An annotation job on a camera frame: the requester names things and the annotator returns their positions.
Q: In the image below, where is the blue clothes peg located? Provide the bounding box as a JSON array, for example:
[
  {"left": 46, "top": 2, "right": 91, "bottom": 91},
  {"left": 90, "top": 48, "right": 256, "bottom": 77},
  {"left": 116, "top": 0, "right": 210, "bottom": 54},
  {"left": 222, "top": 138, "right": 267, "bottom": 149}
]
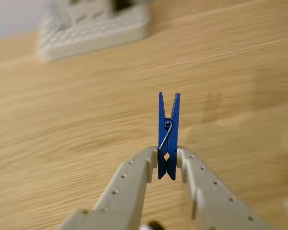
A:
[{"left": 157, "top": 91, "right": 181, "bottom": 181}]

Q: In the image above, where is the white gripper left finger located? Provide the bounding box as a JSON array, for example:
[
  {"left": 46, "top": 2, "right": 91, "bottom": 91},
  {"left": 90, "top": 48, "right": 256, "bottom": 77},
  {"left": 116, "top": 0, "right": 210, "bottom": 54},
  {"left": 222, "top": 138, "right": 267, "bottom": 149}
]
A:
[{"left": 58, "top": 146, "right": 158, "bottom": 230}]

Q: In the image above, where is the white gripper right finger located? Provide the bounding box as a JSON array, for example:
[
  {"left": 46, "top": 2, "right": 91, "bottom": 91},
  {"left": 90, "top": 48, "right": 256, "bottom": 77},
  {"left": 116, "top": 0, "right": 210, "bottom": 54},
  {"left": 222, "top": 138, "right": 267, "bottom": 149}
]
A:
[{"left": 176, "top": 145, "right": 271, "bottom": 230}]

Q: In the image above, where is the white perforated stand base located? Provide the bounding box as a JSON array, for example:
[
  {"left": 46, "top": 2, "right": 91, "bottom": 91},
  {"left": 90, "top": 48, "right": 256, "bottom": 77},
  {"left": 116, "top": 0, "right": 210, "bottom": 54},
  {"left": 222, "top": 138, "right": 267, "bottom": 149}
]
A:
[{"left": 36, "top": 0, "right": 151, "bottom": 64}]

